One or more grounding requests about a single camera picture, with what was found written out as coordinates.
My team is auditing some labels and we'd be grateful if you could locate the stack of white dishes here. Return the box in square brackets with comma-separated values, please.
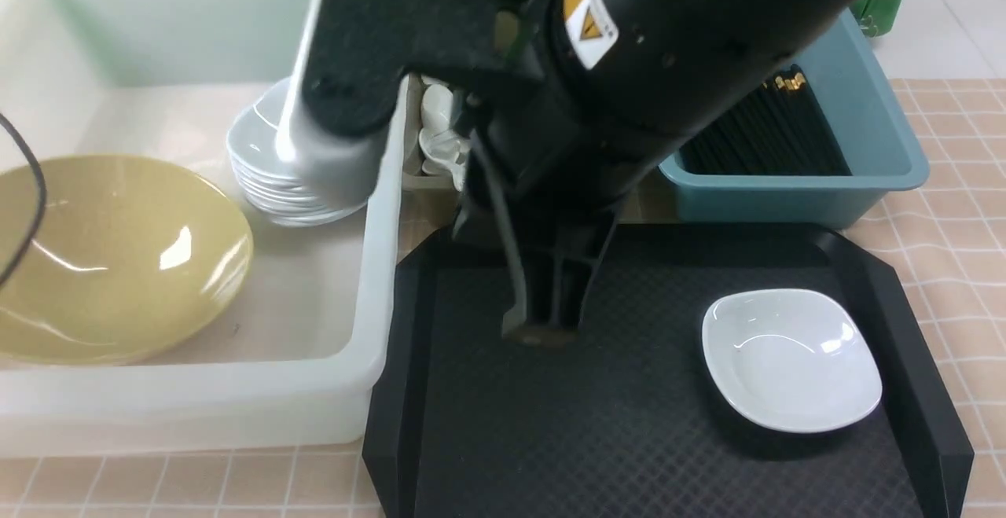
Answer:
[226, 77, 365, 228]

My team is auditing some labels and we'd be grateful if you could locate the olive plastic bin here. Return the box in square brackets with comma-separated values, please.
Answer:
[400, 75, 461, 226]

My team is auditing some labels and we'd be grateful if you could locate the pile of white soup spoons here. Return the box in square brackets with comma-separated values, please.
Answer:
[418, 77, 471, 192]

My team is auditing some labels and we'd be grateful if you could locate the white small square dish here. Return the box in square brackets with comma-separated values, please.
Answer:
[700, 288, 883, 435]

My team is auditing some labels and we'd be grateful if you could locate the black plastic serving tray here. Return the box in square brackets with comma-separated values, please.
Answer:
[362, 224, 975, 517]

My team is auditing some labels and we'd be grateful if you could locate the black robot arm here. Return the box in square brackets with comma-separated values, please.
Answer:
[277, 0, 855, 345]

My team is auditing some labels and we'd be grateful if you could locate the black cable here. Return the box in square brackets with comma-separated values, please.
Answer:
[0, 113, 48, 287]

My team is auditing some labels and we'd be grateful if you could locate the blue plastic bin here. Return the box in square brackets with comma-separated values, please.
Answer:
[659, 14, 930, 229]

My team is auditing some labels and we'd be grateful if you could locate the yellow noodle bowl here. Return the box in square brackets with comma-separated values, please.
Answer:
[1, 155, 254, 366]

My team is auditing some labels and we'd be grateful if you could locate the green cloth backdrop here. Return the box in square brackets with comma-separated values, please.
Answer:
[850, 0, 902, 38]

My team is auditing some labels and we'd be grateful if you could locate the pink checkered tablecloth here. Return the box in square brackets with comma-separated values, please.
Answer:
[1, 79, 1005, 517]

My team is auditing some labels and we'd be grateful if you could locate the large white plastic tub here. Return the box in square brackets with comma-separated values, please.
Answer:
[1, 0, 413, 457]

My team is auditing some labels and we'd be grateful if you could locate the bundle of black chopsticks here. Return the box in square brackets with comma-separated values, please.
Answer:
[679, 64, 851, 177]

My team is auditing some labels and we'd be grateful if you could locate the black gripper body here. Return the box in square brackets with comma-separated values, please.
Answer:
[452, 134, 622, 346]

